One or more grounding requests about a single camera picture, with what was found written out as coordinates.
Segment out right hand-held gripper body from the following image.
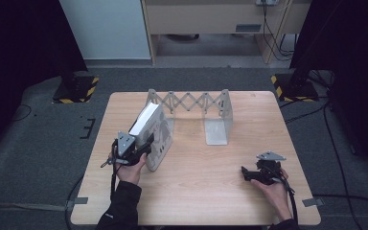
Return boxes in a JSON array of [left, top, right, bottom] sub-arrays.
[[254, 150, 288, 186]]

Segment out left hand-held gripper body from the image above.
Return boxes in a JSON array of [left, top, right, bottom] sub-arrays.
[[109, 130, 149, 167]]

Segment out white book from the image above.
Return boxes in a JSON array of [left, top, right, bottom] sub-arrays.
[[127, 102, 174, 173]]

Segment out expandable grey metal bookend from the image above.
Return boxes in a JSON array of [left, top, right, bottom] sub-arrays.
[[145, 88, 235, 147]]

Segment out person's left hand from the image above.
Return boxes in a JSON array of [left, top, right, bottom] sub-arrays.
[[107, 142, 149, 187]]

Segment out person's right hand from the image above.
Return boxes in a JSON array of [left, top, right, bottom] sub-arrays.
[[250, 168, 293, 222]]

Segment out grey tape strip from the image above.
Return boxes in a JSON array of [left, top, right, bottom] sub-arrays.
[[301, 197, 326, 208], [64, 196, 89, 206]]

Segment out striped black stand base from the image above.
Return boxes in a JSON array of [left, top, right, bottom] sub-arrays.
[[270, 72, 320, 104], [52, 71, 101, 104]]

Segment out white cabinet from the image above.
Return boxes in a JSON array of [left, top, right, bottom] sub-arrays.
[[58, 0, 151, 60]]

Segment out black curtain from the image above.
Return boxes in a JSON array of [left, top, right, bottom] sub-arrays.
[[289, 0, 368, 184], [0, 0, 88, 162]]

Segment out light wooden desk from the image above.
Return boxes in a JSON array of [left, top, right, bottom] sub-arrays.
[[140, 0, 312, 65]]

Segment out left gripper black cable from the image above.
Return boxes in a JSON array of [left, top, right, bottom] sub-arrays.
[[100, 140, 121, 196]]

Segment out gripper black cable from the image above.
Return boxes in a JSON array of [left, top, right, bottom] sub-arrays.
[[269, 166, 300, 226], [100, 140, 121, 196]]

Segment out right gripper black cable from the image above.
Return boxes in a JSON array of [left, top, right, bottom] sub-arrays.
[[269, 166, 300, 226]]

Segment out black floor cable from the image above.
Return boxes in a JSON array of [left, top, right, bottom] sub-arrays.
[[321, 101, 363, 230], [11, 103, 33, 123], [63, 172, 86, 230], [284, 103, 329, 125]]

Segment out hanging black cables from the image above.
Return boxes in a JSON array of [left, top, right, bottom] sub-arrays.
[[261, 2, 297, 62]]

